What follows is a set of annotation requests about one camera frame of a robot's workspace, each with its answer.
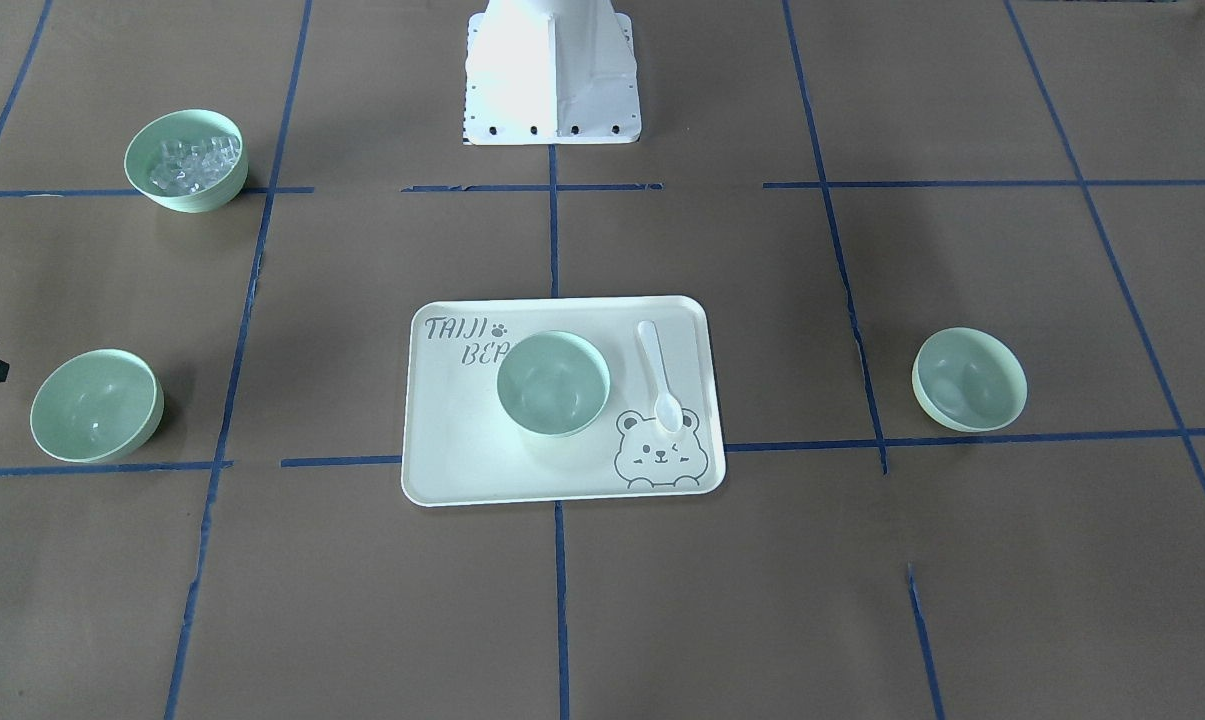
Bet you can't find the green bowl with ice cubes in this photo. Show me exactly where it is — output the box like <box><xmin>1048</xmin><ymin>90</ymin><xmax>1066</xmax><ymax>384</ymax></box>
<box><xmin>123</xmin><ymin>110</ymin><xmax>249</xmax><ymax>214</ymax></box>

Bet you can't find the cream tray with bear print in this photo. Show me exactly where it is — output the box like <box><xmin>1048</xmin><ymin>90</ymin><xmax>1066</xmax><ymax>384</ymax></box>
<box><xmin>401</xmin><ymin>295</ymin><xmax>725</xmax><ymax>506</ymax></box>

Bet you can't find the green bowl on tray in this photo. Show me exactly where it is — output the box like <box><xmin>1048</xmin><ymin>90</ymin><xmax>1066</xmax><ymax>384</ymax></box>
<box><xmin>496</xmin><ymin>331</ymin><xmax>612</xmax><ymax>438</ymax></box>

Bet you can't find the white plastic spoon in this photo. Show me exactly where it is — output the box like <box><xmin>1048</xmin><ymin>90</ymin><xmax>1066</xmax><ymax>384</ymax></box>
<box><xmin>637</xmin><ymin>320</ymin><xmax>683</xmax><ymax>436</ymax></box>

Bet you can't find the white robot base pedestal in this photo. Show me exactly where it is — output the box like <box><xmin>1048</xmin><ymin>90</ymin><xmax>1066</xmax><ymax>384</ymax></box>
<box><xmin>462</xmin><ymin>1</ymin><xmax>643</xmax><ymax>146</ymax></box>

